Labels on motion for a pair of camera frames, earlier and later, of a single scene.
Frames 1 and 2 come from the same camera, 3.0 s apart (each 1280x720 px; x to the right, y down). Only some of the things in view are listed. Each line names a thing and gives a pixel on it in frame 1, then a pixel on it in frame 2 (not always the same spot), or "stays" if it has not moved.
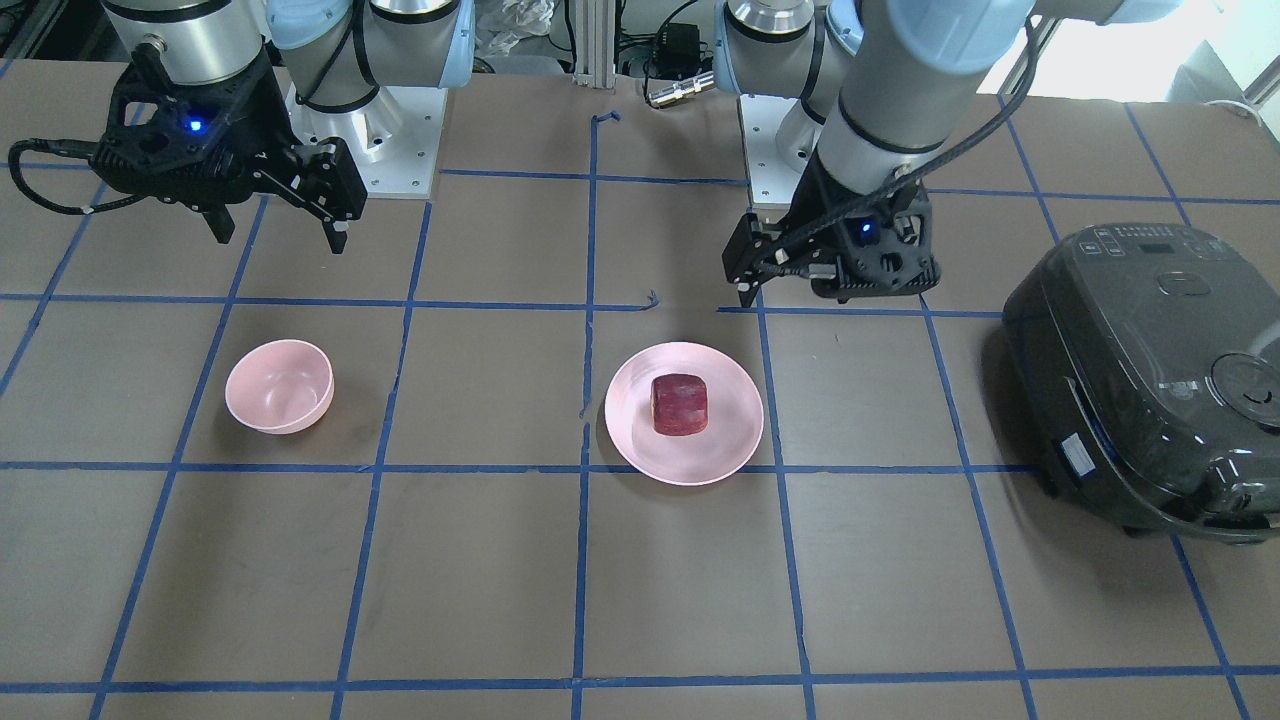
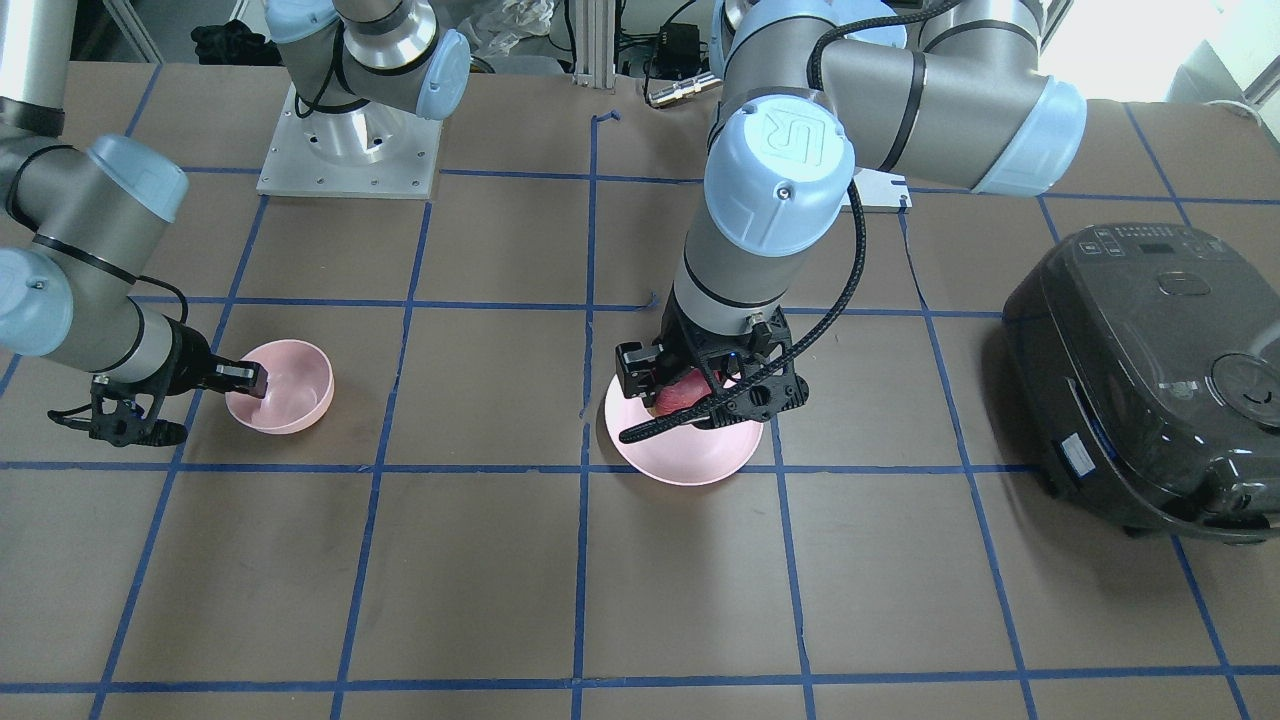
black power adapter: [679, 54] stays
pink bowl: [280, 387] stays
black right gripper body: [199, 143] -> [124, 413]
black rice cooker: [1147, 362] stays
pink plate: [734, 415] stays
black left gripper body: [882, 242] -> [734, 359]
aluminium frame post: [595, 44] stays
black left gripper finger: [756, 253] -> [638, 370]
